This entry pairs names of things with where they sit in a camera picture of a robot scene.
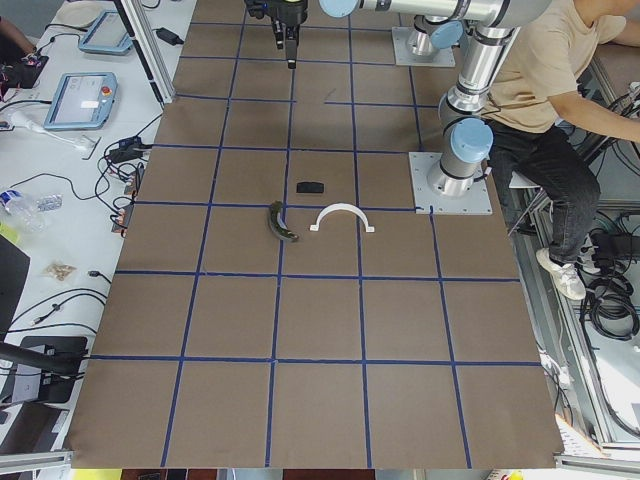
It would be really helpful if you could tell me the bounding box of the far blue teach pendant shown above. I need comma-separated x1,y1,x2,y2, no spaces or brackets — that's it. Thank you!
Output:
79,10,132,56

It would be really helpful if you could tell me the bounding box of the clear plastic water bottle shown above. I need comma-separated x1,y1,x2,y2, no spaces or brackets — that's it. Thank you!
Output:
1,188,46,232

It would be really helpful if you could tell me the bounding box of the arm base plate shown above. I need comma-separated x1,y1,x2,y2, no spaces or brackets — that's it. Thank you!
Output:
409,152,492,215
392,27,459,68

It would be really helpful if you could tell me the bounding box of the blue teach pendant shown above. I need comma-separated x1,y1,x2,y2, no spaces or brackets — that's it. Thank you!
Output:
79,10,132,56
43,72,118,131

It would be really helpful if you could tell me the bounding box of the person in beige shirt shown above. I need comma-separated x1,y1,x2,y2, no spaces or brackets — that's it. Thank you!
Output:
483,0,639,301

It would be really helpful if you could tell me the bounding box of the small bag of nuts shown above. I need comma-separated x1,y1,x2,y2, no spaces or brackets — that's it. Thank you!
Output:
42,261,77,282

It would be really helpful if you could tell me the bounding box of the black power adapter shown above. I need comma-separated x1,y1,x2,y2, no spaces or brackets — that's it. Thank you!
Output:
155,27,184,46

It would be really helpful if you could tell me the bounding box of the near blue teach pendant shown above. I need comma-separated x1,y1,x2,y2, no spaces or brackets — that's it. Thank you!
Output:
43,72,118,131

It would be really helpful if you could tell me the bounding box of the dark curved brake shoe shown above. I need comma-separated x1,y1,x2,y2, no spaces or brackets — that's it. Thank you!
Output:
268,201,299,242

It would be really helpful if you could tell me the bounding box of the aluminium frame post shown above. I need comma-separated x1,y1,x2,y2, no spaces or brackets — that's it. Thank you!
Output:
113,0,175,105

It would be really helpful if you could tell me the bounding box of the black laptop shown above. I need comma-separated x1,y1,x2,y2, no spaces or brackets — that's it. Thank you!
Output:
0,236,30,339

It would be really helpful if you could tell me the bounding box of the black rectangular plastic part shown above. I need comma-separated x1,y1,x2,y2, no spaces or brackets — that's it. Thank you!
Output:
296,181,325,195

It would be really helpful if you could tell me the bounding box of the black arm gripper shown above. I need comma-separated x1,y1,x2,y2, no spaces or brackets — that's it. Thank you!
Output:
269,0,308,69

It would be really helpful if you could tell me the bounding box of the white curved plastic bracket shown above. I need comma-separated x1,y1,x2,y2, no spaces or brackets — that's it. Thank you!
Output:
309,202,376,233

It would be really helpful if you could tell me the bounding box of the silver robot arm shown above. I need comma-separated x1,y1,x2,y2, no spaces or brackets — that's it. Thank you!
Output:
245,1,465,69
320,0,549,197

